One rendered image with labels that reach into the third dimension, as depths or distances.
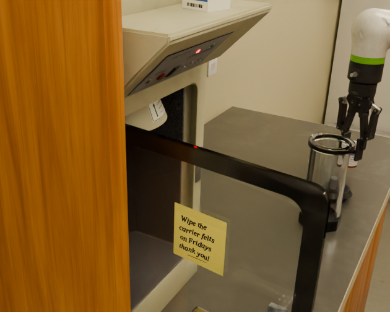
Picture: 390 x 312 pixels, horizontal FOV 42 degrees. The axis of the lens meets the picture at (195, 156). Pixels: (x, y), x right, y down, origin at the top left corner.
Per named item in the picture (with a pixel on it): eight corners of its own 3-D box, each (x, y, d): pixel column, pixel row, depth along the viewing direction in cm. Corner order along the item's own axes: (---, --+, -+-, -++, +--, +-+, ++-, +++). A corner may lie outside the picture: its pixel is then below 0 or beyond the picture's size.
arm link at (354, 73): (393, 61, 139) (364, 54, 146) (367, 67, 133) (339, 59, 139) (389, 82, 142) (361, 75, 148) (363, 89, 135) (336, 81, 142)
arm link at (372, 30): (347, 5, 138) (366, 11, 128) (390, 5, 140) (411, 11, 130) (340, 56, 143) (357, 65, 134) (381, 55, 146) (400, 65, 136)
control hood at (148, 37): (90, 103, 64) (85, 23, 60) (207, 54, 90) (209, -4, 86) (167, 121, 59) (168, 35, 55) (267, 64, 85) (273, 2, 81)
